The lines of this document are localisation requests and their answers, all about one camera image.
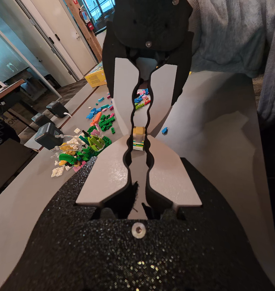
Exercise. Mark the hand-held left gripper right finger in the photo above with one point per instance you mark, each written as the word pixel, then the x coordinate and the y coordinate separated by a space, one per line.
pixel 171 179

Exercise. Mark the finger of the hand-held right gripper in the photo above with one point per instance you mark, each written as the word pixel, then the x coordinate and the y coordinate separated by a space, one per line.
pixel 162 91
pixel 123 91

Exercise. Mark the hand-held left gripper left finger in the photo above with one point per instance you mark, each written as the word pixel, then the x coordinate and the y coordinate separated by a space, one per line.
pixel 105 177

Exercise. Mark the yellow brick fish head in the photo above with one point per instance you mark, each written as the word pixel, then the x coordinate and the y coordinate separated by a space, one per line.
pixel 139 131

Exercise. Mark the striped brick fish body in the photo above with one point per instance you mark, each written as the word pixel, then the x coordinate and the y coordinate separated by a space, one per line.
pixel 138 144

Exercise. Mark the grey desk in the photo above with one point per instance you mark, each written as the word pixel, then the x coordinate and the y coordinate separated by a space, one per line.
pixel 208 147

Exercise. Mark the yellow brick set box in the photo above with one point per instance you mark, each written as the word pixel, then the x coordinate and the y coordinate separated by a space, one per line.
pixel 94 79

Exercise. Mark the green brick plant model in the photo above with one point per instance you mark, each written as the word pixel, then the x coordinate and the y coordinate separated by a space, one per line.
pixel 92 143

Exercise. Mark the scatter of blue pink bricks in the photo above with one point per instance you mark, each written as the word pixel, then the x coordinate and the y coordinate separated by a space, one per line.
pixel 93 113

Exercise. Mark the orange brick separator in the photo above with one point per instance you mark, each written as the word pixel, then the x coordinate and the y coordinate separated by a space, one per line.
pixel 96 119

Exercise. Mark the blue slope brick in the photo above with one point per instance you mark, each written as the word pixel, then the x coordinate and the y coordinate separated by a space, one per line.
pixel 164 130

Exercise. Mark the red fire extinguisher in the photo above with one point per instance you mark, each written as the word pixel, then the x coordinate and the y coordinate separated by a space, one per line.
pixel 84 16

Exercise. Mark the black charger box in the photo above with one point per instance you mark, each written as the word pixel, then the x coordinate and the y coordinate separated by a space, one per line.
pixel 38 119
pixel 46 136
pixel 56 109

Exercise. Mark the white door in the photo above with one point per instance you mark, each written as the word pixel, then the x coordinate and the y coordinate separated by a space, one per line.
pixel 67 34

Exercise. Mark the person's grey fleece jacket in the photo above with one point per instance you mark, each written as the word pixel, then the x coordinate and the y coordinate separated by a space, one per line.
pixel 271 79

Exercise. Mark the wooden table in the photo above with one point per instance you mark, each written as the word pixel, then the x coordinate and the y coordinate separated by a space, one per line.
pixel 7 87

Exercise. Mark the wooden post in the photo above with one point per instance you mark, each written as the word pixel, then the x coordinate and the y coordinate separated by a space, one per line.
pixel 92 43

